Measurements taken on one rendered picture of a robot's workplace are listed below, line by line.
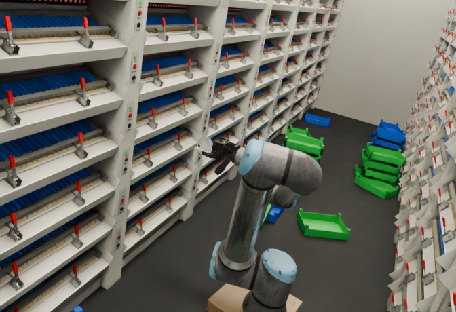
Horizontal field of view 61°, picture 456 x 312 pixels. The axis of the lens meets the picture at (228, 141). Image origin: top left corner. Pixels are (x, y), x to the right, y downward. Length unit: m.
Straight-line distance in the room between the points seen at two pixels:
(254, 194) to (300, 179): 0.16
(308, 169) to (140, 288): 1.14
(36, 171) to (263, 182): 0.71
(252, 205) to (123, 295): 0.92
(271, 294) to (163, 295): 0.58
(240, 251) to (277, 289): 0.24
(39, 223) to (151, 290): 0.75
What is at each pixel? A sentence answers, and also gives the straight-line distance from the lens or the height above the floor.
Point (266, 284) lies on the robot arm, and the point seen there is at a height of 0.35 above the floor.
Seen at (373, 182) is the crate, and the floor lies 0.03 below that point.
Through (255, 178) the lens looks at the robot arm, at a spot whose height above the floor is 0.87.
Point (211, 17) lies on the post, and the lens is 2.07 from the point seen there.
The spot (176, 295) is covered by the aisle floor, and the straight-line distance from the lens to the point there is 2.00.
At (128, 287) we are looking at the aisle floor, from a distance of 2.02.
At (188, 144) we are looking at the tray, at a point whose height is 0.54.
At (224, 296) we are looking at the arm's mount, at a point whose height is 0.16.
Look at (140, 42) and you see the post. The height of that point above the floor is 1.14.
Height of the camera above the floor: 1.40
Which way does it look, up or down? 22 degrees down
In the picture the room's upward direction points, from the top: 11 degrees clockwise
